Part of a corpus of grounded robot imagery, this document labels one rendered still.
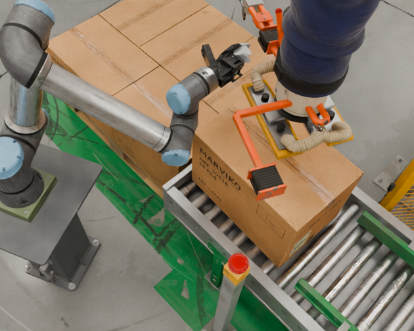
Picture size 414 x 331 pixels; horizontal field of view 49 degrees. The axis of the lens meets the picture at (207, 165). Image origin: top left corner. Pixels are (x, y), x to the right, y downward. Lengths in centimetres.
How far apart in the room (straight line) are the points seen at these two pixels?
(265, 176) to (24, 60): 74
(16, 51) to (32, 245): 88
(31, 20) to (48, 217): 89
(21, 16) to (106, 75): 133
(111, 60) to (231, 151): 118
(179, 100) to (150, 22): 159
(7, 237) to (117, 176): 109
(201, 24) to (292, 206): 157
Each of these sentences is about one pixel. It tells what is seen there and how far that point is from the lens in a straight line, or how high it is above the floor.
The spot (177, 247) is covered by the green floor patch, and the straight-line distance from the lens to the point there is 268.
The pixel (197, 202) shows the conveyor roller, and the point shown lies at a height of 55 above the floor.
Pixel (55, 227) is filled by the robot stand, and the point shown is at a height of 75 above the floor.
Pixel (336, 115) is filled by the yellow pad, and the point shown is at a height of 124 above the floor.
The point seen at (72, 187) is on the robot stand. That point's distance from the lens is 205.
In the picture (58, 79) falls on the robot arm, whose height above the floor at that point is 151.
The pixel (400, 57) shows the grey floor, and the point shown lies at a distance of 394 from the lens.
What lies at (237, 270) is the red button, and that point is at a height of 104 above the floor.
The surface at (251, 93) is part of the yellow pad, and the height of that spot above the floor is 124.
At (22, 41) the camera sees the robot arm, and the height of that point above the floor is 160.
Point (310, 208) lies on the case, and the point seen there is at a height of 95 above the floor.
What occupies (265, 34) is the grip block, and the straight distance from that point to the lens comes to 172.
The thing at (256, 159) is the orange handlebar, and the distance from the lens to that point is 136.
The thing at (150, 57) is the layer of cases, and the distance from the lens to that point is 279.
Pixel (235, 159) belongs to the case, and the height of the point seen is 95.
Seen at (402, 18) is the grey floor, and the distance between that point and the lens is 431.
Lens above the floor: 248
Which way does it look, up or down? 58 degrees down
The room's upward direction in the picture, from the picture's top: 4 degrees clockwise
